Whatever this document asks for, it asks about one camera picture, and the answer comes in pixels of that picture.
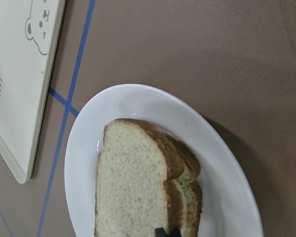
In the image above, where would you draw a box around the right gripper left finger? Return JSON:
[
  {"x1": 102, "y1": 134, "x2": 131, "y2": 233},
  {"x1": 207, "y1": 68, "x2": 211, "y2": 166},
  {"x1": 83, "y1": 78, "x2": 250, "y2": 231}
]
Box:
[{"x1": 154, "y1": 228, "x2": 168, "y2": 237}]

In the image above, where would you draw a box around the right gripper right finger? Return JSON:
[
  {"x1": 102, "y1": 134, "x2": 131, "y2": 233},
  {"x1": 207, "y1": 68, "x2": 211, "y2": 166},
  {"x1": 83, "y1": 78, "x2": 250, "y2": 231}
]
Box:
[{"x1": 169, "y1": 227, "x2": 182, "y2": 237}]

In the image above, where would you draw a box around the white round plate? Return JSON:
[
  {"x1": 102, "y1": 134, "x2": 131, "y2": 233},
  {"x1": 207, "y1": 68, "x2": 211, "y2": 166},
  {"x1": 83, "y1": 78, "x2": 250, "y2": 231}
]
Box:
[{"x1": 64, "y1": 84, "x2": 263, "y2": 237}]

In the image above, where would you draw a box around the bread slice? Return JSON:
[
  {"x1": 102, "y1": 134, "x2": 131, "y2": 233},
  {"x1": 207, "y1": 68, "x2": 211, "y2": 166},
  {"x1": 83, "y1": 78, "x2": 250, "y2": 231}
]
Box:
[
  {"x1": 118, "y1": 118, "x2": 202, "y2": 237},
  {"x1": 95, "y1": 119, "x2": 184, "y2": 237}
]

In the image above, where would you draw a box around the cream bear serving tray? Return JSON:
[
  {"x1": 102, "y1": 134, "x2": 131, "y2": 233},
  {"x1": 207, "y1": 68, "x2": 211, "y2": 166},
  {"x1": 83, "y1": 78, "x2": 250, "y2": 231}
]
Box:
[{"x1": 0, "y1": 0, "x2": 65, "y2": 184}]

